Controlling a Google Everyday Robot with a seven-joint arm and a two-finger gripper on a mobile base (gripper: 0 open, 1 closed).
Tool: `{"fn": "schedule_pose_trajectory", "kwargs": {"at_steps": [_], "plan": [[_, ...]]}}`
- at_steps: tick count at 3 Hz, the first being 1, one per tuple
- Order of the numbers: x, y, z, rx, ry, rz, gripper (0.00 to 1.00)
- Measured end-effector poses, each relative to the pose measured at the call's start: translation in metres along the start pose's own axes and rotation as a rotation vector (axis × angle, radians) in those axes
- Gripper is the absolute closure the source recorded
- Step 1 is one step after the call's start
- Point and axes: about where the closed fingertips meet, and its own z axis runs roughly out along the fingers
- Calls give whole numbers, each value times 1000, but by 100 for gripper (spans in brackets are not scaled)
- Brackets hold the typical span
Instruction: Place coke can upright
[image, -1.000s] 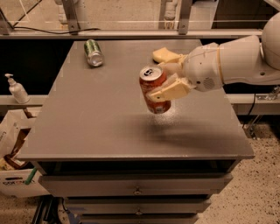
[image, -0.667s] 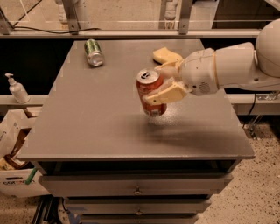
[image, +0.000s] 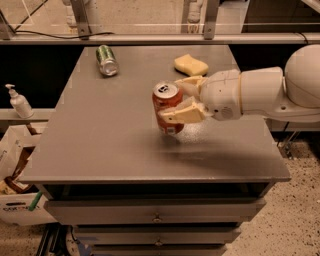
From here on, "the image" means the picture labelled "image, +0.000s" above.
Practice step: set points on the white pump bottle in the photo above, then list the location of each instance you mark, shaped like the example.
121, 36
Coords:
19, 103

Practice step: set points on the green marker pen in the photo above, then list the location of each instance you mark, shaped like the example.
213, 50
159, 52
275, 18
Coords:
35, 201

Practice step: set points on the grey drawer cabinet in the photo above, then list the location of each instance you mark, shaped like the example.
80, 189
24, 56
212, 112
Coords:
103, 142

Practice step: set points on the cabinet drawer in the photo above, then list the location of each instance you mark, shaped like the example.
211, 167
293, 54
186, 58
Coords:
156, 235
164, 211
164, 250

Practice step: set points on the red coke can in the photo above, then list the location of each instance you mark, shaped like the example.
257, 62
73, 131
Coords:
165, 95

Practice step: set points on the white cardboard box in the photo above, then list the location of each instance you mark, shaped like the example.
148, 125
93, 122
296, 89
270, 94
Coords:
14, 209

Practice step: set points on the top cabinet drawer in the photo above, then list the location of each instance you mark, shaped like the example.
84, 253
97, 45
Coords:
164, 211

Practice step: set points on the middle cabinet drawer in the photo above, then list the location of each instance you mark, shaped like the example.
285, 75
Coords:
156, 235

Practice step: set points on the bottom cabinet drawer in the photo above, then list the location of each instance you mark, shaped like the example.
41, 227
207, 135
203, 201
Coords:
164, 250

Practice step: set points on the green soda can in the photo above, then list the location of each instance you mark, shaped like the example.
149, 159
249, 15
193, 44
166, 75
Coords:
107, 62

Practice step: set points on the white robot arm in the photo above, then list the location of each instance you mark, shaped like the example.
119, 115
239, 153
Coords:
290, 94

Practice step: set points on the yellow sponge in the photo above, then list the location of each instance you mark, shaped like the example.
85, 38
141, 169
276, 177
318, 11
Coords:
190, 66

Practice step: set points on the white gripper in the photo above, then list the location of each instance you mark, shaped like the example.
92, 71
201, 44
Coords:
221, 94

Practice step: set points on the white paper bag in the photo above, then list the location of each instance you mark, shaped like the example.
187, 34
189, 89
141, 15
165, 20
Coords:
15, 139

